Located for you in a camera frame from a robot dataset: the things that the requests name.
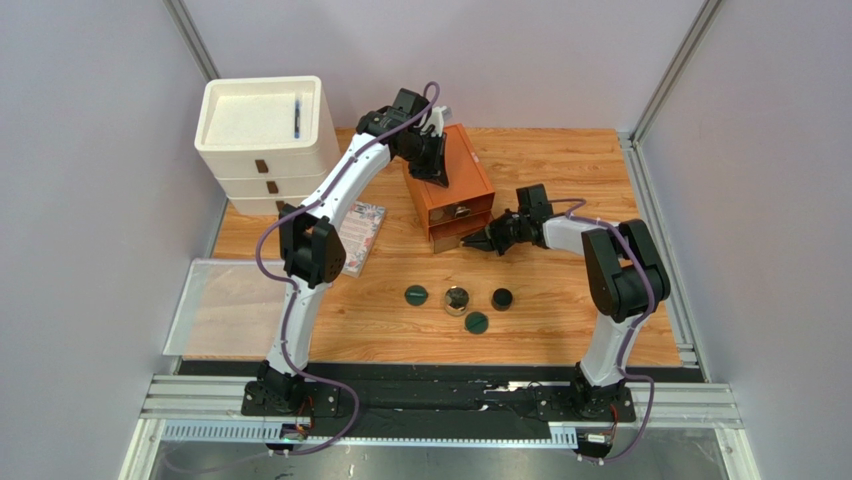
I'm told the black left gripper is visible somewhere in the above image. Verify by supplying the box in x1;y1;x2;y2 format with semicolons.
399;132;452;189

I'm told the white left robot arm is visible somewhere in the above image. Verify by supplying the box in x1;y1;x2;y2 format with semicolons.
241;81;448;416

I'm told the clear plastic sheet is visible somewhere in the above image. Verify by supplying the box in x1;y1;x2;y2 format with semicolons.
164;259;293;360

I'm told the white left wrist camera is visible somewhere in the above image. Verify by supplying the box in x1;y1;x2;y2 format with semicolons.
419;106;452;138

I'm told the clear orange drawer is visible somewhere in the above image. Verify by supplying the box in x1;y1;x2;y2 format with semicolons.
429;221;486;254

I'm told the white three-drawer cabinet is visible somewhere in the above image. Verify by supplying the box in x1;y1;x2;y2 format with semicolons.
194;76;340;216

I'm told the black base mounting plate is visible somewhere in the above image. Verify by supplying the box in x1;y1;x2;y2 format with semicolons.
240;380;639;424

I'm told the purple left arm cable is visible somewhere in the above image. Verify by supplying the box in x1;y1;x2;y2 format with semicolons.
254;81;442;458

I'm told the blue pen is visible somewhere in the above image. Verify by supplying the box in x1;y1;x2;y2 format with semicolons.
293;98;301;139

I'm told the dark green round lid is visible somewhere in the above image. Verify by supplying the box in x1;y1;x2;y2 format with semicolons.
404;285;429;307

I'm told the floral patterned booklet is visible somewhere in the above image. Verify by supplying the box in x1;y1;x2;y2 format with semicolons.
338;201;386;277

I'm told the gold mirrored jar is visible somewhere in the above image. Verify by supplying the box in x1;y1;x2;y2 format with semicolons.
443;286;470;316

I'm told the orange drawer box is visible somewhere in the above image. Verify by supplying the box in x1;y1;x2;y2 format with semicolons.
403;124;495;244

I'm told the aluminium frame rail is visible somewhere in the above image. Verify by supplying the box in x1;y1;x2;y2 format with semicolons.
140;376;743;448

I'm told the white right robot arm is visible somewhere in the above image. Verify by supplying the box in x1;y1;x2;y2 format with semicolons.
461;184;671;419

